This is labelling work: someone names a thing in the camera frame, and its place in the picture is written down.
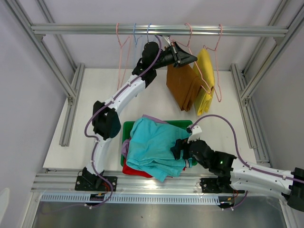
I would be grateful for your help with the brown trousers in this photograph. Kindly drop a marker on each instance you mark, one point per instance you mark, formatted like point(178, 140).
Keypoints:
point(184, 84)

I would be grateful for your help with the aluminium frame posts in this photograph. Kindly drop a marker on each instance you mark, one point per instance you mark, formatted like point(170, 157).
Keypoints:
point(264, 57)
point(71, 89)

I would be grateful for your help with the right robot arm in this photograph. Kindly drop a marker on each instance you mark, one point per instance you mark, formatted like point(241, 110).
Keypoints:
point(234, 174)

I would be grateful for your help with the aluminium hanging rail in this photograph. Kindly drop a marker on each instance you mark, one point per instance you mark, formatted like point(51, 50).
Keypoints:
point(170, 30)

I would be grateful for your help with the white slotted cable duct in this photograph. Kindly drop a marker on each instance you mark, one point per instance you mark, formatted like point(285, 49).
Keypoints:
point(131, 198)

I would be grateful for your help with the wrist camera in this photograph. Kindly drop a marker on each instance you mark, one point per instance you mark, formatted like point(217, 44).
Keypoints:
point(195, 132)
point(167, 40)

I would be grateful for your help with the pink hanger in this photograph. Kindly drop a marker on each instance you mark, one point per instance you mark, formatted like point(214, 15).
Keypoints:
point(218, 92)
point(121, 73)
point(171, 41)

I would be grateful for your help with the blue hanger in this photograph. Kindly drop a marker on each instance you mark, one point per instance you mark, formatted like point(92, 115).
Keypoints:
point(150, 37)
point(136, 39)

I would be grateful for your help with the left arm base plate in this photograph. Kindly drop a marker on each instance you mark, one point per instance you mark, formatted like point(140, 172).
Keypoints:
point(97, 185)

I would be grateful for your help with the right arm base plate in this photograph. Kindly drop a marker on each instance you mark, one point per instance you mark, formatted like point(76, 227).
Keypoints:
point(217, 185)

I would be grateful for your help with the teal trousers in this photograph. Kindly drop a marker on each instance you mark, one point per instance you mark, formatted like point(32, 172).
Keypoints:
point(150, 149)

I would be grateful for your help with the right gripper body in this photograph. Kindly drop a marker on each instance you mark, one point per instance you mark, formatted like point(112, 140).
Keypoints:
point(183, 144)

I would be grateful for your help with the purple trousers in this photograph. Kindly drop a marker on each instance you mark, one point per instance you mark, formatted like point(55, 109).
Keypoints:
point(125, 145)

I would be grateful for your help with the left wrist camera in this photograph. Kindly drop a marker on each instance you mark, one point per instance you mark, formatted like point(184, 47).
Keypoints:
point(167, 40)

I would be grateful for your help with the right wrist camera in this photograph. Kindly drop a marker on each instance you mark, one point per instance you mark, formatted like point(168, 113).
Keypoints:
point(195, 132)

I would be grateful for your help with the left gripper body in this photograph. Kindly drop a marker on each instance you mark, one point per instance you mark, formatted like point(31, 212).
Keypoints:
point(168, 57)

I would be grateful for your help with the aluminium right frame posts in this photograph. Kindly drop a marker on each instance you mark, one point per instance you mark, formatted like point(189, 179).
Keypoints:
point(264, 57)

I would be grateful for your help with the aluminium left frame posts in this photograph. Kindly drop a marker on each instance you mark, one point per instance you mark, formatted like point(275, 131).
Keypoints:
point(71, 89)

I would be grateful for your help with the green plastic tray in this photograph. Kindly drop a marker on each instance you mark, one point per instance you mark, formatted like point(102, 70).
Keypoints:
point(128, 125)

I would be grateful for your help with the red trousers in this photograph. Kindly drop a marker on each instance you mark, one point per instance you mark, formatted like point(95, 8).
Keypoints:
point(135, 172)

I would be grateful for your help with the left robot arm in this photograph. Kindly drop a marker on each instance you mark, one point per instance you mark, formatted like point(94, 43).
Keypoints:
point(105, 118)

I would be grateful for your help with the aluminium front frame rail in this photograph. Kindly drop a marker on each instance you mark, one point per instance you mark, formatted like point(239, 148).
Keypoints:
point(186, 184)

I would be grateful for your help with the yellow trousers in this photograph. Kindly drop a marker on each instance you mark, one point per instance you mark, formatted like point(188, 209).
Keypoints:
point(203, 100)

